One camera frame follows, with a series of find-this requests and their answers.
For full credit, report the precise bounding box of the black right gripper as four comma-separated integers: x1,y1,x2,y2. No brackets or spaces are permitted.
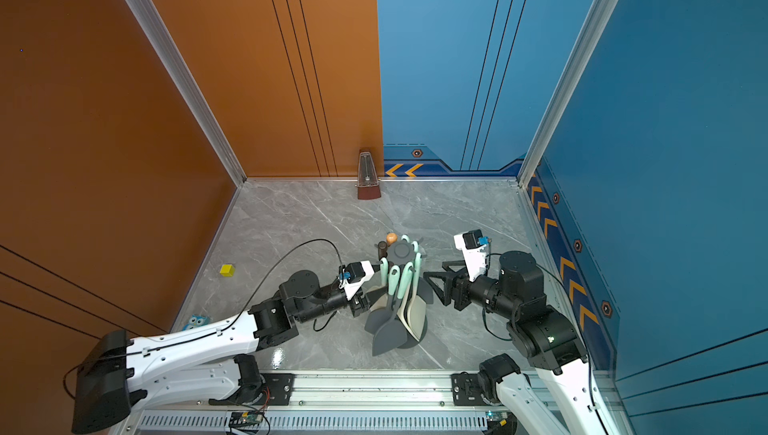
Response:
422,258,520,322

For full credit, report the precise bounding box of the grey kitchen utensil rack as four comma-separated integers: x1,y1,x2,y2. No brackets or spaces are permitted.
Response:
364,234,433,356

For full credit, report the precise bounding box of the grey turner mint handle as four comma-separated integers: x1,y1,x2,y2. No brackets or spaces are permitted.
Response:
372,262,413,356

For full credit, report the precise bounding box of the cream spatula mint handle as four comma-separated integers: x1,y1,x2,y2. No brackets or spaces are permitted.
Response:
401,253,426,344

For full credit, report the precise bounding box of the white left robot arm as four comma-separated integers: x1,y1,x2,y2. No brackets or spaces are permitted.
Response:
71,262,377,434

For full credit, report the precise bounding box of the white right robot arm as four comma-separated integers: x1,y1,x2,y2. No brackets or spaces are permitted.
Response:
425,251,620,434

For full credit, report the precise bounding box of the red wooden metronome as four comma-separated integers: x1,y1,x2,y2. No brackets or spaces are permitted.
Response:
357,150,381,200

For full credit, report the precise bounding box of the small yellow cube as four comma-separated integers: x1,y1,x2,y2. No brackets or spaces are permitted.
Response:
219,264,235,277

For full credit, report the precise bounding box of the green circuit board right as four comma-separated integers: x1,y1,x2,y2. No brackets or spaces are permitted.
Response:
486,411,518,434

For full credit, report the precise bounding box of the green circuit board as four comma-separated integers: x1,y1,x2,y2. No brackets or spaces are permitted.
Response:
486,411,518,434
228,411,266,432

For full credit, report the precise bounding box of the green circuit board left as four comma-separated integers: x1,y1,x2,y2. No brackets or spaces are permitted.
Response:
228,411,266,432

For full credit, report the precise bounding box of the blue owl toy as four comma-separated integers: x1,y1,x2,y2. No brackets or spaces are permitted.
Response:
182,315,210,331

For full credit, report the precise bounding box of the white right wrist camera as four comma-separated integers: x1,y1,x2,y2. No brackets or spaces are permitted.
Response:
454,229,491,282

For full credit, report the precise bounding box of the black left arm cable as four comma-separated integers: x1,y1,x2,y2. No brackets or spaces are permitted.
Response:
236,238,344,328

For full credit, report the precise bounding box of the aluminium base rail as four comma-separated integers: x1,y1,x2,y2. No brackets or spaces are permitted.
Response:
113,368,631,435

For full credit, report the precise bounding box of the aluminium corner post right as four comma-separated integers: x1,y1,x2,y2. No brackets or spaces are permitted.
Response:
517,0,619,188

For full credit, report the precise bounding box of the aluminium corner post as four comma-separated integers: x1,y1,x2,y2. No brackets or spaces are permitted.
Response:
125,0,247,186
517,0,619,188

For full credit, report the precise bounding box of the aluminium corner post left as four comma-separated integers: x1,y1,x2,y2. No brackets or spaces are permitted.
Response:
125,0,247,186

